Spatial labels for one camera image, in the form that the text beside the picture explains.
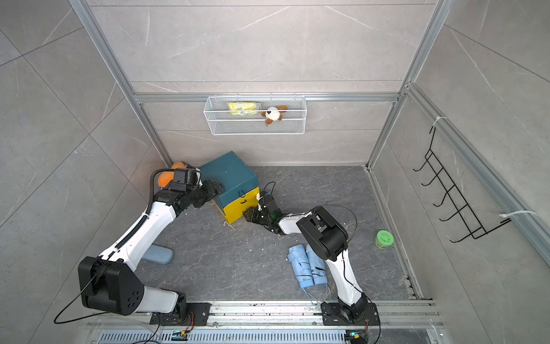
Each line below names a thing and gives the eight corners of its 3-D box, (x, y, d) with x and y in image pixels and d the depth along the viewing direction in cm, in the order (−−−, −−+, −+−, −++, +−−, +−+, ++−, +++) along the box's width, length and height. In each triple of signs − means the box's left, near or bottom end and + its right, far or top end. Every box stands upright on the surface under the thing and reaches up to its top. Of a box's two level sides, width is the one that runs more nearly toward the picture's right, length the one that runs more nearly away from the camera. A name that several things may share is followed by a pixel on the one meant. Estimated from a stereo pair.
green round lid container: (375, 249, 91) (380, 244, 87) (371, 235, 95) (375, 229, 91) (390, 249, 91) (396, 244, 87) (385, 235, 95) (390, 229, 91)
